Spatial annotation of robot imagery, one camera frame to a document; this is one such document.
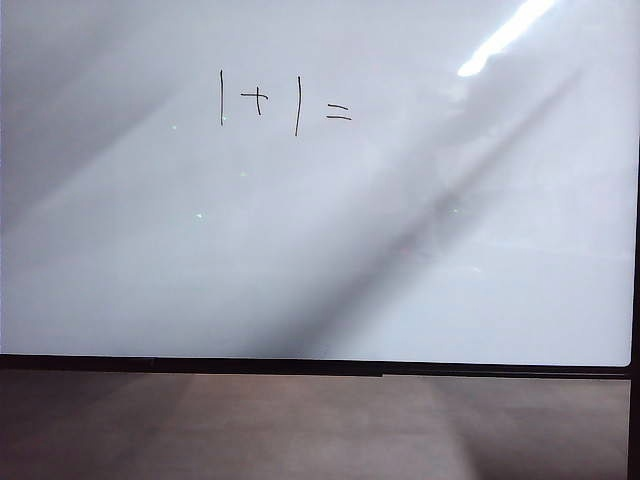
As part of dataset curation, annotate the white whiteboard with black frame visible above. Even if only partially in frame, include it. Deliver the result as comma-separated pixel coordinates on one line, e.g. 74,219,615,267
0,0,640,480

